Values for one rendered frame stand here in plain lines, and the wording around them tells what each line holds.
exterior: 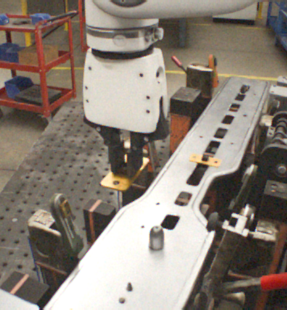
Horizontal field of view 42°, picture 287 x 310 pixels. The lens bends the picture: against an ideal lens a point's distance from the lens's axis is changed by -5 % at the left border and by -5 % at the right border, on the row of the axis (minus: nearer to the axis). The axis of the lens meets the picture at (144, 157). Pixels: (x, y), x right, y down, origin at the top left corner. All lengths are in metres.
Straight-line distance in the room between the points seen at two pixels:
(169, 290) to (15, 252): 0.65
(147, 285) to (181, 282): 0.06
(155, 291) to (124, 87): 0.39
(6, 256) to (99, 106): 0.83
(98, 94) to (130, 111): 0.04
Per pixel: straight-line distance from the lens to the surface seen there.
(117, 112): 0.48
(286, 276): 0.57
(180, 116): 1.36
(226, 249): 0.54
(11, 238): 1.30
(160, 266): 0.75
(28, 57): 3.29
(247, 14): 7.53
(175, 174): 0.99
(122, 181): 0.53
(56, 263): 0.84
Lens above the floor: 1.56
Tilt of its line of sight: 32 degrees down
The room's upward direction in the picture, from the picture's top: straight up
